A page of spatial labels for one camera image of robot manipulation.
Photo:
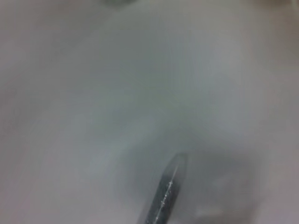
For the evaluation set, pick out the grey marker pen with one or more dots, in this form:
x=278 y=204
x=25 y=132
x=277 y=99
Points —
x=167 y=193

